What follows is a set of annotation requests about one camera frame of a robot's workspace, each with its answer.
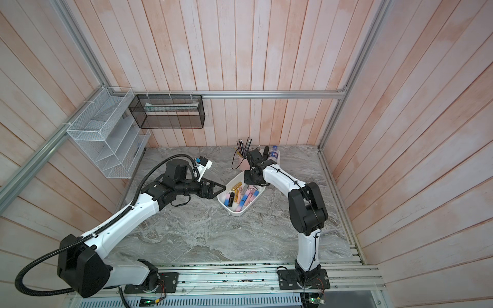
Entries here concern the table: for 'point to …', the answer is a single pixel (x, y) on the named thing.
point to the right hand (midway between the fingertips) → (249, 179)
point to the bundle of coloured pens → (244, 150)
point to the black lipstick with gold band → (231, 199)
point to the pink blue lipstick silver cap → (243, 200)
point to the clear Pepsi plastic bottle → (275, 154)
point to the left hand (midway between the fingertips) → (218, 188)
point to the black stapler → (266, 153)
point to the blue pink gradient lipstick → (226, 199)
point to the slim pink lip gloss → (249, 196)
